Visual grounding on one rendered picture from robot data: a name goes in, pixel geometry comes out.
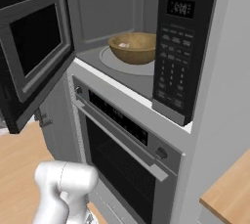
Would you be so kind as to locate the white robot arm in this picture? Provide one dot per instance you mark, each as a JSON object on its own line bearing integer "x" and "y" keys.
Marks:
{"x": 62, "y": 188}

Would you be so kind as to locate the wooden bowl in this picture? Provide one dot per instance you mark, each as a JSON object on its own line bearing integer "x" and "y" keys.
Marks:
{"x": 135, "y": 52}

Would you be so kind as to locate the pale garlic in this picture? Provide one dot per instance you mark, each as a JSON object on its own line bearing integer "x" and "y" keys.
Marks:
{"x": 123, "y": 44}

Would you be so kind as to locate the oven door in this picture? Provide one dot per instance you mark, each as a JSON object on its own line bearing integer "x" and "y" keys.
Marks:
{"x": 120, "y": 166}

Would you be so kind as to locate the black microwave oven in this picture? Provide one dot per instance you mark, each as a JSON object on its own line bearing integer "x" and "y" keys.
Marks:
{"x": 175, "y": 48}

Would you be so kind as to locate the grey cupboard door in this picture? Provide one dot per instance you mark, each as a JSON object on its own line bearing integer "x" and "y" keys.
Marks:
{"x": 57, "y": 120}

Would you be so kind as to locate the black microwave door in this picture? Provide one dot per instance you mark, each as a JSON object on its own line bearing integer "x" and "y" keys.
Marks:
{"x": 32, "y": 45}

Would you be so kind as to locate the stainless steel oven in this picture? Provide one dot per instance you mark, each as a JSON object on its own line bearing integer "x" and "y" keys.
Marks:
{"x": 130, "y": 143}

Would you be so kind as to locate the round oven knob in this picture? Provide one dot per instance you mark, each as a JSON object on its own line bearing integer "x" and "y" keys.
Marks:
{"x": 78, "y": 89}
{"x": 160, "y": 153}

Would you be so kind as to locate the grey tall cabinet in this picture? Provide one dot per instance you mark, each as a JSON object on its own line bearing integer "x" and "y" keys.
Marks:
{"x": 215, "y": 104}

